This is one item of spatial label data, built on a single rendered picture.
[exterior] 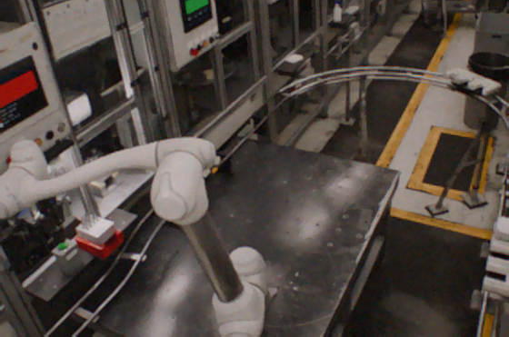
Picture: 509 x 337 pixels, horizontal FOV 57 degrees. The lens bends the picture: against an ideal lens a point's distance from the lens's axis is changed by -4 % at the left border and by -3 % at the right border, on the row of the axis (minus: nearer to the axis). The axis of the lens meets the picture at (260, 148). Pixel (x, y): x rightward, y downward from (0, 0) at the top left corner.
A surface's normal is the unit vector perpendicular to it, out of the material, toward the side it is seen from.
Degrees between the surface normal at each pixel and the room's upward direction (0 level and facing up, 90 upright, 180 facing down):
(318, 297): 0
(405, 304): 0
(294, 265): 0
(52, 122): 90
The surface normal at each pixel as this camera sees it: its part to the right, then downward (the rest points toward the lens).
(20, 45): 0.88, 0.19
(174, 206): -0.10, 0.46
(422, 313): -0.07, -0.84
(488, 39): -0.44, 0.53
